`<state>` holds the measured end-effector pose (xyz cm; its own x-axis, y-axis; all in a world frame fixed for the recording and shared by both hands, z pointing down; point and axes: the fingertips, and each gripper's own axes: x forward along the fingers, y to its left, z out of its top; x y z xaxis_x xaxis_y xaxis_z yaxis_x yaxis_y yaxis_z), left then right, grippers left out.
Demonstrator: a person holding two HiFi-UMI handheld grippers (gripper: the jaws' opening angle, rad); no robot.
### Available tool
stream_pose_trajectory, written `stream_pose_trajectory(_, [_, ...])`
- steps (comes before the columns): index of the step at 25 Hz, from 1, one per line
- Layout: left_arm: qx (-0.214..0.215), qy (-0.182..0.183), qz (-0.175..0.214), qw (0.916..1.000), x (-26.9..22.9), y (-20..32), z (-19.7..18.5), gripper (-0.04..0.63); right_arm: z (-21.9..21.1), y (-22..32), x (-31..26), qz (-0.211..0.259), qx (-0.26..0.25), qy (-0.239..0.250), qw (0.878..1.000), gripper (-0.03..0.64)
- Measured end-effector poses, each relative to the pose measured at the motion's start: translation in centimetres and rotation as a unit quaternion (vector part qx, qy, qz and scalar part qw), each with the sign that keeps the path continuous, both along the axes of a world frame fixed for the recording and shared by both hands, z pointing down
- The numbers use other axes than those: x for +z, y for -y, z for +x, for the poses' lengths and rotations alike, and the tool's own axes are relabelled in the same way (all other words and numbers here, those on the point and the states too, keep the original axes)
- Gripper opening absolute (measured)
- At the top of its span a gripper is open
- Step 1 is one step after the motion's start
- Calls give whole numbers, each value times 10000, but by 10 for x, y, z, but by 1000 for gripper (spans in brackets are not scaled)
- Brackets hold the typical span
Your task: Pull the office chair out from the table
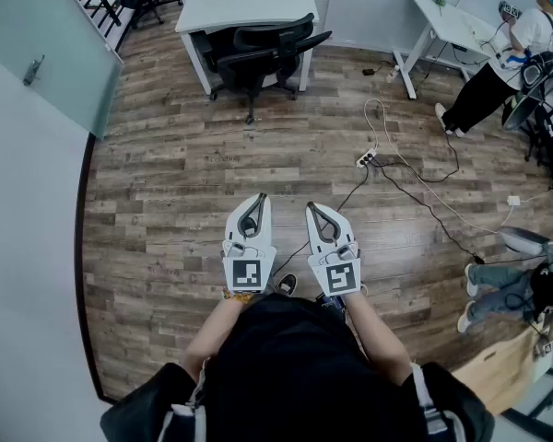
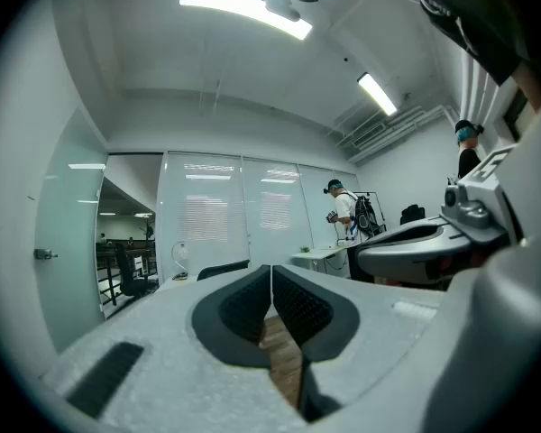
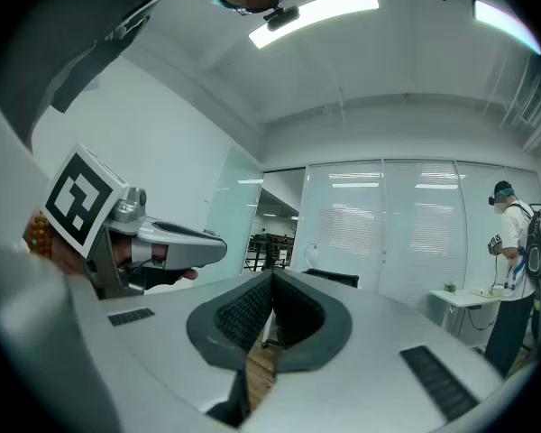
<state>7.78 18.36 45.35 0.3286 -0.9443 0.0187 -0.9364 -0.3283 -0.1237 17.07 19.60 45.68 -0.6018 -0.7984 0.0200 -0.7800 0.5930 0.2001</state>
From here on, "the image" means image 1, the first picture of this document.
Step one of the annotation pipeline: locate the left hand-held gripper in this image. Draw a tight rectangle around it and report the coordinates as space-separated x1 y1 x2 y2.
219 192 278 295

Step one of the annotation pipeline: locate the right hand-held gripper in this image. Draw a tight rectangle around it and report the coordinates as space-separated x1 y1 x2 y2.
305 201 366 297

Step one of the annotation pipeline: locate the black mesh office chair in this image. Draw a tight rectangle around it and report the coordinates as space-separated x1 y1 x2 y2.
208 12 334 125

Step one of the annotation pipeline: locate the person's right forearm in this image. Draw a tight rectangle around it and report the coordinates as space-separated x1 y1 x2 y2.
345 292 414 386

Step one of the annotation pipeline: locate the person's left forearm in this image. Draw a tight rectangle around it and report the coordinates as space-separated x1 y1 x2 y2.
182 295 255 379

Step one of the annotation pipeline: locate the person's left shoe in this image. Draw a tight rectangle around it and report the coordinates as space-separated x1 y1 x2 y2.
276 273 299 297

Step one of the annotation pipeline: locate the black screen device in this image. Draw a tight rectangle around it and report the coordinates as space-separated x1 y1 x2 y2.
321 294 349 312

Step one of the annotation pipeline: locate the person's black shirt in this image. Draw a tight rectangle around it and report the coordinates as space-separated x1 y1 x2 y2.
99 292 497 442

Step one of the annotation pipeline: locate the light wooden table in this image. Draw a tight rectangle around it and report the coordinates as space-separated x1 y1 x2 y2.
451 324 553 416

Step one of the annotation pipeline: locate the white office desk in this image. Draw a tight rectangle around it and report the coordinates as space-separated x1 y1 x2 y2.
173 0 321 96

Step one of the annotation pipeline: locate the white height-adjustable desk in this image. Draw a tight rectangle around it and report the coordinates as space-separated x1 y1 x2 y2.
391 0 512 100

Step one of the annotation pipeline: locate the frosted glass door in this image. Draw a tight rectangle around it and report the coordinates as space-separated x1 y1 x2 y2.
0 0 124 141

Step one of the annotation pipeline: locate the thin black power cable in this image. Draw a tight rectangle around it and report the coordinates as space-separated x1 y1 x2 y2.
274 166 368 271

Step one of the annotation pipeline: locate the orange beaded bracelet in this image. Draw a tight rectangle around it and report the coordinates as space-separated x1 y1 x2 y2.
220 289 255 304

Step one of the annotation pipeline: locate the long black cable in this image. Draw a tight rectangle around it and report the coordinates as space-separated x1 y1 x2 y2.
371 157 485 264

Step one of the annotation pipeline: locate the grey backpack strap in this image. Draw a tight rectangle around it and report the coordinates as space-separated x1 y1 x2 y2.
407 361 469 442
156 359 209 442

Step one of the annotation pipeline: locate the metal door handle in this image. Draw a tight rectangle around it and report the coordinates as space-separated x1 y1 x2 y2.
22 54 46 87

